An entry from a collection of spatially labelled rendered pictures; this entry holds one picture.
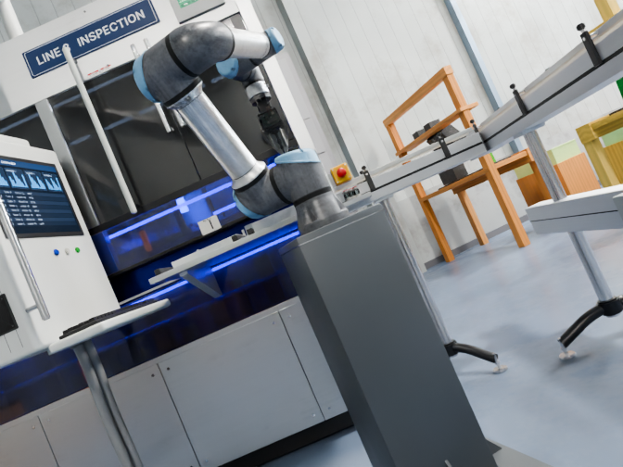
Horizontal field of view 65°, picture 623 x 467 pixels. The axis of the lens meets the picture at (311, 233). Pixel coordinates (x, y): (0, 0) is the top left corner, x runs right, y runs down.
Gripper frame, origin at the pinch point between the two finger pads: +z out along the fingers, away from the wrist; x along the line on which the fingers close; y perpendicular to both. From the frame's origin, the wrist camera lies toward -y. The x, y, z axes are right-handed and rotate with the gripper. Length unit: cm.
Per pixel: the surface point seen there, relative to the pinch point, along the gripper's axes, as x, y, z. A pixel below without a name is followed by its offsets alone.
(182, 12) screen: -16, -34, -79
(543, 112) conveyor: 82, 7, 24
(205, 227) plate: -43, -36, 8
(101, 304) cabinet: -87, -18, 21
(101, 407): -99, -12, 56
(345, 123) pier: 80, -415, -91
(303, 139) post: 9.5, -35.6, -9.4
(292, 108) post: 10.5, -35.6, -23.1
